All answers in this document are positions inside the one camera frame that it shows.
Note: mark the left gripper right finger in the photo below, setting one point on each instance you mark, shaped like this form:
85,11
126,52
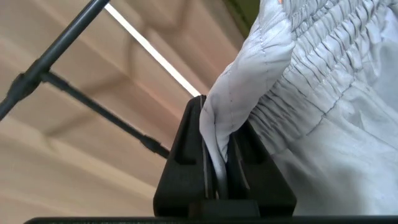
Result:
261,183

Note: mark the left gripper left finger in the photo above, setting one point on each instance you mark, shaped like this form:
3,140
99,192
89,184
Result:
183,180

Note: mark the pale grey shorts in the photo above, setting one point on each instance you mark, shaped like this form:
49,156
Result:
335,124

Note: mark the black clothes rack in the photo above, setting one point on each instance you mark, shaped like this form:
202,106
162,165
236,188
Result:
62,41

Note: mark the beige curtain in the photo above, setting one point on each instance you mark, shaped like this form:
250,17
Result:
77,155

